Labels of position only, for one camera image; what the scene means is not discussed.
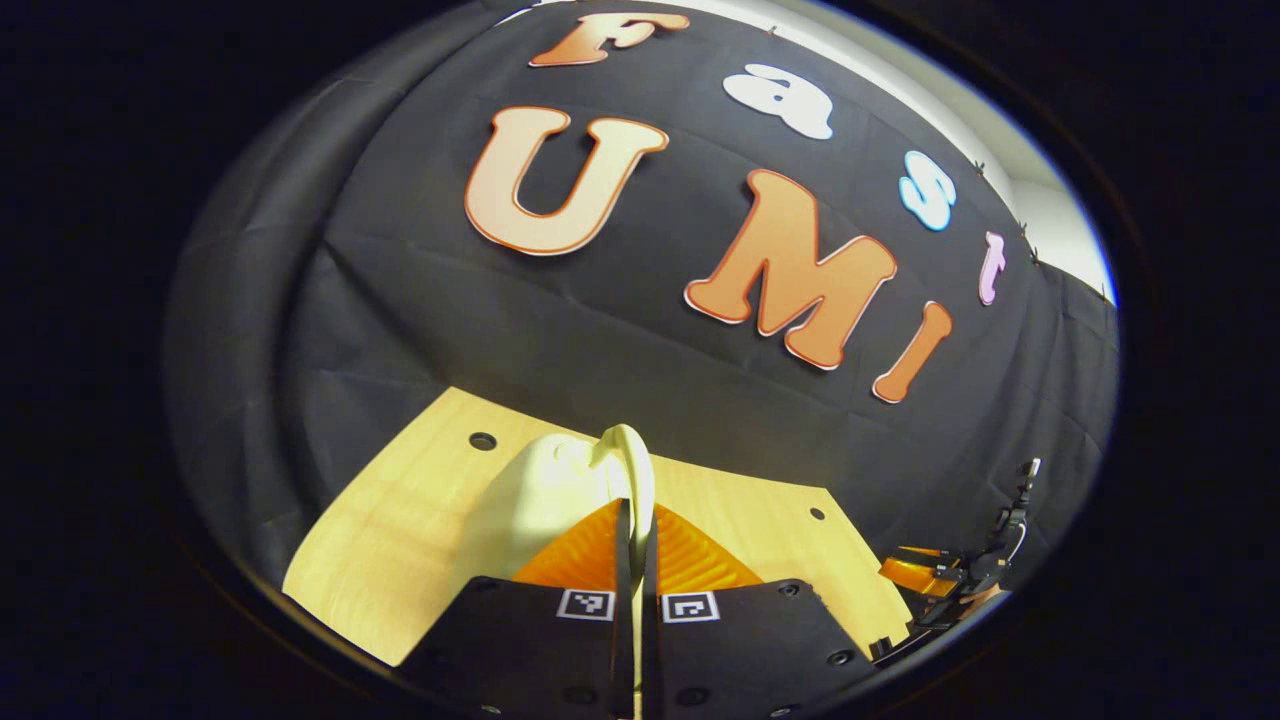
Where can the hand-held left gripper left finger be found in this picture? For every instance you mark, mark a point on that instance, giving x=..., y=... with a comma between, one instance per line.
x=622, y=600

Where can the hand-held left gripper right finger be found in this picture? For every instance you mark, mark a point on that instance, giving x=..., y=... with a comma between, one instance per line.
x=650, y=620

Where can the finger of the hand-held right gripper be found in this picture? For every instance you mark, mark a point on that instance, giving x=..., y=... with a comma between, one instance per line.
x=925, y=552
x=910, y=577

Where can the pale yellow suitcase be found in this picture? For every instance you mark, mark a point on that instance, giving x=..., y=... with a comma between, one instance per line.
x=550, y=490

